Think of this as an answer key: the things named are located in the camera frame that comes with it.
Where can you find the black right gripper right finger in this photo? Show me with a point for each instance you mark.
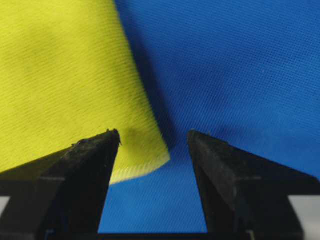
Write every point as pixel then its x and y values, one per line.
pixel 248 197

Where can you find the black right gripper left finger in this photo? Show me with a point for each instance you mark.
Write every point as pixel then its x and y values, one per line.
pixel 60 195

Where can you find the yellow-green microfiber towel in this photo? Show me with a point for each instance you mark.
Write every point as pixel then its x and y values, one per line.
pixel 67 73

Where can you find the blue table cloth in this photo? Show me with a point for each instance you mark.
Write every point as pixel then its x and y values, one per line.
pixel 243 71

